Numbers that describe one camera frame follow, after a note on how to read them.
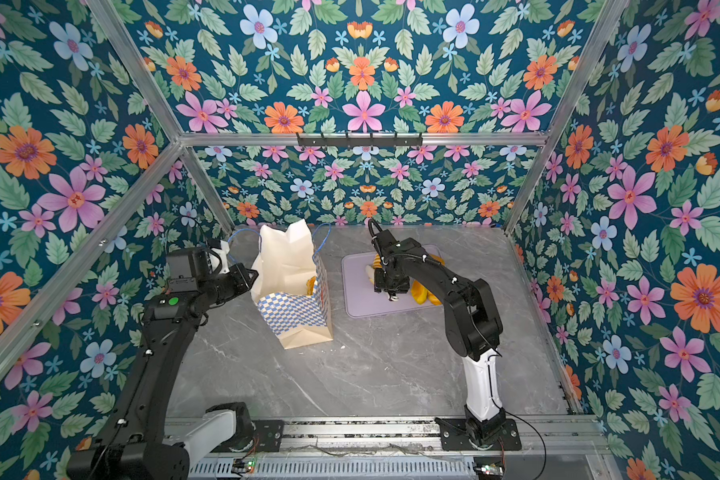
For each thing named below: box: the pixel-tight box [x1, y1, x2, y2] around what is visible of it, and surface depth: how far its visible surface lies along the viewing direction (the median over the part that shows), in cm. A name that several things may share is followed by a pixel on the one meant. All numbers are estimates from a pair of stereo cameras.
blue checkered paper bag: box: [250, 220, 334, 350], surface depth 84 cm
